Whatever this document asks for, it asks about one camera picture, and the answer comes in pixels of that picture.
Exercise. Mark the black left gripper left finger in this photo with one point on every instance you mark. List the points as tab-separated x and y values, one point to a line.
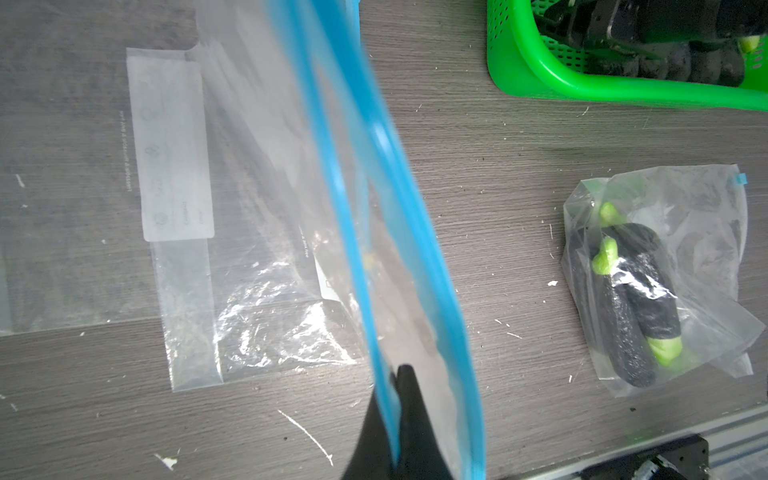
372	458

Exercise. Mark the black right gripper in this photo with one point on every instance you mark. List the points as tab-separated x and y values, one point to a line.
648	27

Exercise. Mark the lifted clear zip-top bag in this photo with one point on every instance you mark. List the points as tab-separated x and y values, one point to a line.
700	214

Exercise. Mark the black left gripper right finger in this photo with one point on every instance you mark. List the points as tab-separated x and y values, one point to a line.
420	457

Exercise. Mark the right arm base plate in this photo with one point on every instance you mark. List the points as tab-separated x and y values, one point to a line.
682	459

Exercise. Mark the green plastic basket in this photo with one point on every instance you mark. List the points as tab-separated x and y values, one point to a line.
524	64

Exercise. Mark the black eggplant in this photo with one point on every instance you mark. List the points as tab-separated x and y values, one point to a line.
619	351
644	270

